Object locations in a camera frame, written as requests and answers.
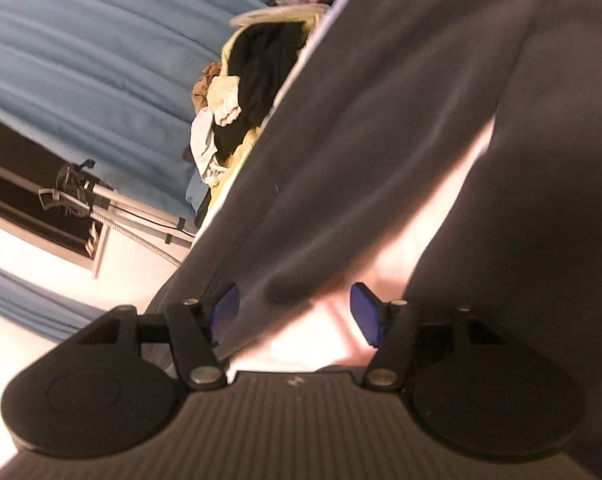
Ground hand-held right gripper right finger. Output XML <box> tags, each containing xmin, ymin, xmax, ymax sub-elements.
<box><xmin>348</xmin><ymin>282</ymin><xmax>513</xmax><ymax>392</ymax></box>

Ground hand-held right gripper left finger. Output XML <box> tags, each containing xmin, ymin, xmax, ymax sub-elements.
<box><xmin>76</xmin><ymin>282</ymin><xmax>242</xmax><ymax>392</ymax></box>

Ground dark grey pants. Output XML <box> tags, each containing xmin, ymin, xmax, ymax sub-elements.
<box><xmin>146</xmin><ymin>0</ymin><xmax>602</xmax><ymax>461</ymax></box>

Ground white bed sheet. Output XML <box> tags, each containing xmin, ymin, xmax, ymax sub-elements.
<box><xmin>231</xmin><ymin>120</ymin><xmax>497</xmax><ymax>376</ymax></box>

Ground garment steamer stand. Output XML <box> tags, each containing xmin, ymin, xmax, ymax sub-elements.
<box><xmin>38</xmin><ymin>159</ymin><xmax>199</xmax><ymax>266</ymax></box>

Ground beige cloth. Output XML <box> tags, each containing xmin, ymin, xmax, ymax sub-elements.
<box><xmin>85</xmin><ymin>222</ymin><xmax>104</xmax><ymax>259</ymax></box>

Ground yellow blanket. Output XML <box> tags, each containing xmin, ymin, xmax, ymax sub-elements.
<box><xmin>196</xmin><ymin>127</ymin><xmax>267</xmax><ymax>233</ymax></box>

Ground white cloth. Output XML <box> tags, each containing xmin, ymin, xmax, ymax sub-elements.
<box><xmin>190</xmin><ymin>110</ymin><xmax>227</xmax><ymax>186</ymax></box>

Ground pale yellow garment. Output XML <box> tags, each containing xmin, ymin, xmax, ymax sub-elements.
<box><xmin>208</xmin><ymin>27</ymin><xmax>247</xmax><ymax>127</ymax></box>

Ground narrow blue curtain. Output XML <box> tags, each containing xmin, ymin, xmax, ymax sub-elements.
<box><xmin>0</xmin><ymin>260</ymin><xmax>92</xmax><ymax>333</ymax></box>

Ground brown cloth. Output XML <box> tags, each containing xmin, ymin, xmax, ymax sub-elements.
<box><xmin>192</xmin><ymin>62</ymin><xmax>223</xmax><ymax>111</ymax></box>

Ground black garment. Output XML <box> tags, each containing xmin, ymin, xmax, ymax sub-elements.
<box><xmin>216</xmin><ymin>22</ymin><xmax>312</xmax><ymax>161</ymax></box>

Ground dark window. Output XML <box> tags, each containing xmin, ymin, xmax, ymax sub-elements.
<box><xmin>0</xmin><ymin>112</ymin><xmax>112</xmax><ymax>278</ymax></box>

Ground wide blue curtain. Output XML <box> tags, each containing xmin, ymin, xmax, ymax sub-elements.
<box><xmin>0</xmin><ymin>0</ymin><xmax>332</xmax><ymax>213</ymax></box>

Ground clear plastic lid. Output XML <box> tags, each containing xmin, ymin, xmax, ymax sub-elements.
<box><xmin>229</xmin><ymin>4</ymin><xmax>329</xmax><ymax>27</ymax></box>

